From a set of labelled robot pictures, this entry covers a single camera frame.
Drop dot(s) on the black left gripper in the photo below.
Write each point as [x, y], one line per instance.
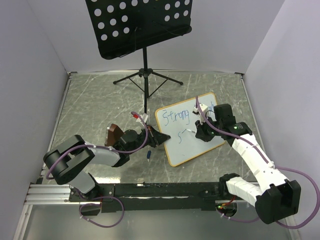
[159, 136]

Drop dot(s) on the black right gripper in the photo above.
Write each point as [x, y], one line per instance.
[201, 133]

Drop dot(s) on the blue marker cap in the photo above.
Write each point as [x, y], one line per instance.
[148, 156]

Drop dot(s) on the yellow framed whiteboard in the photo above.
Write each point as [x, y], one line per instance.
[178, 121]

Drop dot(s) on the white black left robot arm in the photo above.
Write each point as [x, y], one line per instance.
[67, 161]

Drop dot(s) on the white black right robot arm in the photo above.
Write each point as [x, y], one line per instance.
[275, 197]

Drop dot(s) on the brown wooden eraser block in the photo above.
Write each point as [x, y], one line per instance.
[113, 135]

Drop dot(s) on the black music stand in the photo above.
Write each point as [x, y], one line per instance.
[122, 27]

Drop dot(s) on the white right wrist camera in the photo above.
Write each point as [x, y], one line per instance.
[200, 111]

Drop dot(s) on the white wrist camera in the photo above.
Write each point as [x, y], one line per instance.
[140, 119]
[200, 111]

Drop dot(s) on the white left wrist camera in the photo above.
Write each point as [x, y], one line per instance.
[140, 119]

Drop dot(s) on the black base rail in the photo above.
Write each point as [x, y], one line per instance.
[157, 196]

